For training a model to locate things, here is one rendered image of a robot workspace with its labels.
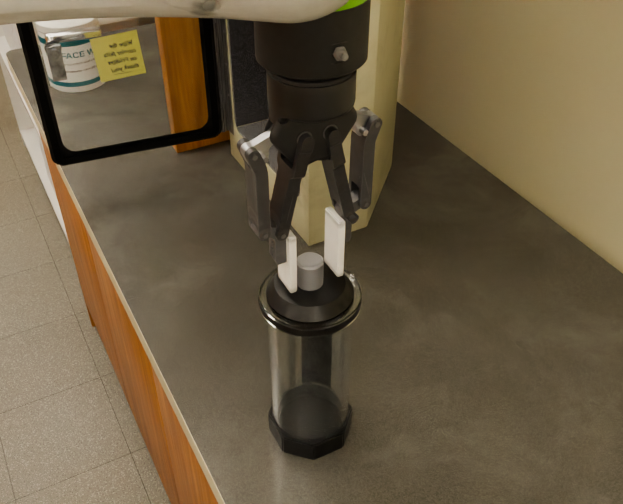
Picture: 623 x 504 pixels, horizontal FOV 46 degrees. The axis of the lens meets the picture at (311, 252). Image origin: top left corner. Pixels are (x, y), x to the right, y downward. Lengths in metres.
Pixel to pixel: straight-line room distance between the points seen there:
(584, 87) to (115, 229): 0.79
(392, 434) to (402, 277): 0.29
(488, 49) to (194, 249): 0.63
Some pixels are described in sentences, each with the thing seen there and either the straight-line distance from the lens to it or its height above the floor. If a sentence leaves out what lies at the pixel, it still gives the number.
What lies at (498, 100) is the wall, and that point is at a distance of 1.39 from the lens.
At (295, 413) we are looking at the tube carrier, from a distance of 0.84.
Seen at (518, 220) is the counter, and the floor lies 0.94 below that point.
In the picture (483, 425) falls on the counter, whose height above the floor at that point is 0.94.
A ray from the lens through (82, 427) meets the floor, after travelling 2.20.
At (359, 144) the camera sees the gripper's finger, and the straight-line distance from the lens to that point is 0.68.
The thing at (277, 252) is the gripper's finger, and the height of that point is 1.24.
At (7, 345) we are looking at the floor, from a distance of 2.50.
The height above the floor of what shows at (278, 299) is 1.18.
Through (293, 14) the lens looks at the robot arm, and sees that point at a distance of 0.42.
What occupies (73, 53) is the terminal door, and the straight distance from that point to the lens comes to 1.26.
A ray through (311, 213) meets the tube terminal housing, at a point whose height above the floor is 1.00.
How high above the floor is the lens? 1.68
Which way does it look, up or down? 39 degrees down
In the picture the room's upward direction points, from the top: straight up
